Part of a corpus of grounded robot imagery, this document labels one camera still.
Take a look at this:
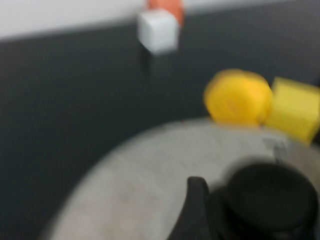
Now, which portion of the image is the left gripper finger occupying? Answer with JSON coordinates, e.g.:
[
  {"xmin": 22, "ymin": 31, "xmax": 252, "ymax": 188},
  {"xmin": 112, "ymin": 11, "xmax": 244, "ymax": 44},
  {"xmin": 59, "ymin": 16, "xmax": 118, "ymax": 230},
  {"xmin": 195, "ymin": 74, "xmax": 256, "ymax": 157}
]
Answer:
[{"xmin": 169, "ymin": 176, "xmax": 211, "ymax": 240}]

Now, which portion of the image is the steel pot lid black knob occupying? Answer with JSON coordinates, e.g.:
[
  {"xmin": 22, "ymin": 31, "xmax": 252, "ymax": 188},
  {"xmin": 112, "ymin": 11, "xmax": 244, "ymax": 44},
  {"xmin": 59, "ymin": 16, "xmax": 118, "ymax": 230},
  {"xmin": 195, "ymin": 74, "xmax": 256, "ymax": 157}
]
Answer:
[{"xmin": 39, "ymin": 118, "xmax": 320, "ymax": 240}]

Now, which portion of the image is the yellow round plastic toy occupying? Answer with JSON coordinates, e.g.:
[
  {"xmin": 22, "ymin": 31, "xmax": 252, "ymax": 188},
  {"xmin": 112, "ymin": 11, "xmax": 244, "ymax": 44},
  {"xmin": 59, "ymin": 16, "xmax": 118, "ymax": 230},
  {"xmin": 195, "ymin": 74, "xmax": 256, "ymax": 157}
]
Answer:
[{"xmin": 203, "ymin": 69, "xmax": 274, "ymax": 126}]

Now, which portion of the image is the yellow foam cube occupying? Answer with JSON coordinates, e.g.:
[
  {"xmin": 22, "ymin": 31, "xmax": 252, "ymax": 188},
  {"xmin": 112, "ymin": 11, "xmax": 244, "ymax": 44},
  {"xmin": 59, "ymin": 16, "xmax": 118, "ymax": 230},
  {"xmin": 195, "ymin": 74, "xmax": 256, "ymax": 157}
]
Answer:
[{"xmin": 263, "ymin": 76, "xmax": 320, "ymax": 147}]

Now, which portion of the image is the white foam cube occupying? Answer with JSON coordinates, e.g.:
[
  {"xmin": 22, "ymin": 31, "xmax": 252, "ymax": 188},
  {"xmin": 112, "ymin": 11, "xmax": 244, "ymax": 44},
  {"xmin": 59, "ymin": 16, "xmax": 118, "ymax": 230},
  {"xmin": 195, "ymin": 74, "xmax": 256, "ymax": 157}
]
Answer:
[{"xmin": 136, "ymin": 9, "xmax": 180, "ymax": 56}]

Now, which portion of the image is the orange foam cube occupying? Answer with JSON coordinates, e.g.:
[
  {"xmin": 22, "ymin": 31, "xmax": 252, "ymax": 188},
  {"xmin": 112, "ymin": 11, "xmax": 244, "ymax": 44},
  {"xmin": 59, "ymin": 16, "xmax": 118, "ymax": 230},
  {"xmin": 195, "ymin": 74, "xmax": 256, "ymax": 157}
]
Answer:
[{"xmin": 146, "ymin": 0, "xmax": 185, "ymax": 26}]

